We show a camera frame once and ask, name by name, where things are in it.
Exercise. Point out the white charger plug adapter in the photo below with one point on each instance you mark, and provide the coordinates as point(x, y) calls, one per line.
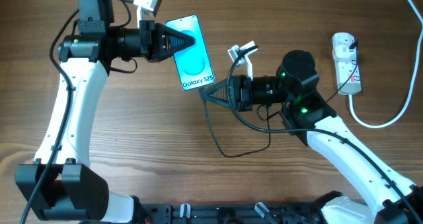
point(345, 52)

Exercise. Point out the Galaxy smartphone cyan screen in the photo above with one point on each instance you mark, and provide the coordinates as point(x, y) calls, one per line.
point(193, 63)

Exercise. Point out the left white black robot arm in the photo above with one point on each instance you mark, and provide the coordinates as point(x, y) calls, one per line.
point(59, 183)

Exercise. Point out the white power strip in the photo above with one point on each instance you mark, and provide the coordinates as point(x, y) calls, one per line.
point(347, 73)

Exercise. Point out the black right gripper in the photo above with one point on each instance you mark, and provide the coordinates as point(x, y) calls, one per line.
point(244, 104)

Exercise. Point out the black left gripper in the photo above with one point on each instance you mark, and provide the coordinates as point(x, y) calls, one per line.
point(150, 29)

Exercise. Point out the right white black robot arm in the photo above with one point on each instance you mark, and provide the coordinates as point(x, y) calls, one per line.
point(388, 196)

